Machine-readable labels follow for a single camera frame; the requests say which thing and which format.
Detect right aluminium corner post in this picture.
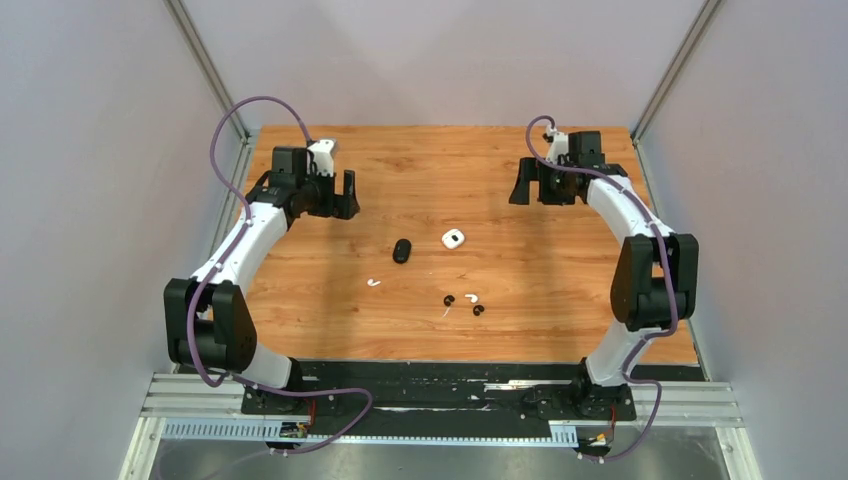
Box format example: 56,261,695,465
630,0,725,146

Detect white slotted cable duct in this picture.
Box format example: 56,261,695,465
161,421,580,448

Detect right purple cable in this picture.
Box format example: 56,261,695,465
525,115,681,463

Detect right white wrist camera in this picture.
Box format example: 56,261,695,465
543,129,569,165

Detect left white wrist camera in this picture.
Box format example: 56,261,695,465
307,138,338,177

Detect white earbud charging case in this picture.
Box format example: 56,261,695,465
441,228,466,250

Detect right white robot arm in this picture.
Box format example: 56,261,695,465
509,127,699,418

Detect black earbud charging case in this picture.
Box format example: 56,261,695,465
392,238,412,264

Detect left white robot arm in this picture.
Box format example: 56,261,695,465
163,139,360,413

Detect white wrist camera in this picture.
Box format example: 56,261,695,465
543,129,569,165
307,138,338,177

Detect left aluminium corner post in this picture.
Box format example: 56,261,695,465
163,0,235,112

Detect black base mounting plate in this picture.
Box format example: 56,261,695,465
176,358,706,440

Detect aluminium frame rail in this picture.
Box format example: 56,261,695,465
119,374,760,479

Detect aluminium corner post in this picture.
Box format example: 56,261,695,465
630,0,725,146
163,0,235,112

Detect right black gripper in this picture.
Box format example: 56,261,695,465
509,157,576,205

